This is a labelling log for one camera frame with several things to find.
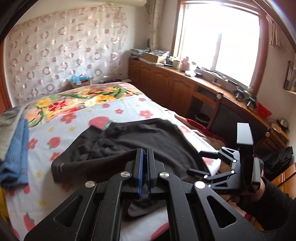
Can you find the cardboard box on cabinet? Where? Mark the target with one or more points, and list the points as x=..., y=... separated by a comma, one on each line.
x=154, y=58

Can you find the black pants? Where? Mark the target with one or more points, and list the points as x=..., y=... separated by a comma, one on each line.
x=97, y=154

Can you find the window with wooden frame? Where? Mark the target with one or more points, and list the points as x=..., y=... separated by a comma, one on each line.
x=229, y=38

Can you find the black bag on floor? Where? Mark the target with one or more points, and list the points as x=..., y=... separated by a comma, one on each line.
x=276, y=163

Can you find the folded grey-green pants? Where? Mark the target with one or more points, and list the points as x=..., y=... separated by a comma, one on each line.
x=9, y=121

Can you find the orange floral blanket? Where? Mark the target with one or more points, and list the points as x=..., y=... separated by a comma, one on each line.
x=50, y=107

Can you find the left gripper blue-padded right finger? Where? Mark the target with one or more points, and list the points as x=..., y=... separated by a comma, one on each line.
x=196, y=211

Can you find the window side curtain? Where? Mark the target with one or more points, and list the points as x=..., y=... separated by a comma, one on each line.
x=155, y=16

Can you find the circle pattern sheer curtain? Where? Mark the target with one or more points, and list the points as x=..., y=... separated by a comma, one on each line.
x=43, y=53

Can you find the person's right hand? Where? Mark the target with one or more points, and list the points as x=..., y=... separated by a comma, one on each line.
x=257, y=194

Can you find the white cup on cabinet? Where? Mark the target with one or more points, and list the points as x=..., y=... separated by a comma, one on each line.
x=176, y=64

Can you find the blue tissue box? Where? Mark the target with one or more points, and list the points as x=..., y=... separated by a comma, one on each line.
x=79, y=81

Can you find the white air conditioner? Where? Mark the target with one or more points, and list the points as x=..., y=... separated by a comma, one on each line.
x=136, y=3

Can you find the long wooden cabinet desk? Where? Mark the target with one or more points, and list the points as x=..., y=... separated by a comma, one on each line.
x=185, y=95

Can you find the yellow plush toy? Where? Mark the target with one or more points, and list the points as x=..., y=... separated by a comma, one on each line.
x=3, y=207

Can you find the strawberry flower print bedsheet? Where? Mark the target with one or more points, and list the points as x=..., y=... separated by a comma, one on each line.
x=30, y=204

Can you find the folded blue jeans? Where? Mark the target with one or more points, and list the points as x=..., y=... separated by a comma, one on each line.
x=14, y=168

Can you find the wooden chair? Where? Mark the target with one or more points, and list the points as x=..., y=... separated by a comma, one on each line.
x=204, y=106

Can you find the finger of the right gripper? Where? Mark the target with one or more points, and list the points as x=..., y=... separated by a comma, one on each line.
x=197, y=173
x=210, y=155

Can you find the pink figurine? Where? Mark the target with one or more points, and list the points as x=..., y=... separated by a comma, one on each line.
x=185, y=66

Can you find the wooden slatted wardrobe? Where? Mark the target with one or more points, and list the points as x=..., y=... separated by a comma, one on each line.
x=4, y=96

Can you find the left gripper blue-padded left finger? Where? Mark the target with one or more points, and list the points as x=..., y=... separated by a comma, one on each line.
x=94, y=211

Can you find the right forearm black sleeve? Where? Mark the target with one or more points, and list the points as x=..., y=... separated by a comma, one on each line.
x=274, y=211

